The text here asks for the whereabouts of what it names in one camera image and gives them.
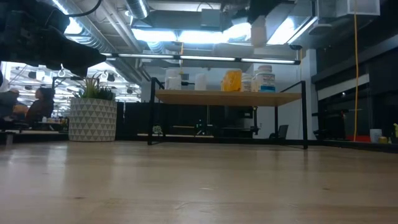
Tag yellow hanging cable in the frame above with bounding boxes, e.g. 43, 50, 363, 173
353, 0, 360, 142

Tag red flat object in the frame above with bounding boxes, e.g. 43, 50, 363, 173
345, 134, 371, 143

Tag wooden shelf black metal legs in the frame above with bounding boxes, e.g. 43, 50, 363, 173
147, 77, 309, 150

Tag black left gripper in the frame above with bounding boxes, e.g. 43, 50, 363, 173
0, 0, 108, 78

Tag person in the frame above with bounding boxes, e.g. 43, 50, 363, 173
25, 86, 55, 124
0, 88, 20, 123

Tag green succulent in patterned pot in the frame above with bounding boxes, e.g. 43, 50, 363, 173
68, 72, 118, 142

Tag long LED light bar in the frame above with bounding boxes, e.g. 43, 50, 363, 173
102, 51, 302, 66

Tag white cup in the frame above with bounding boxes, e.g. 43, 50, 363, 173
369, 129, 382, 144

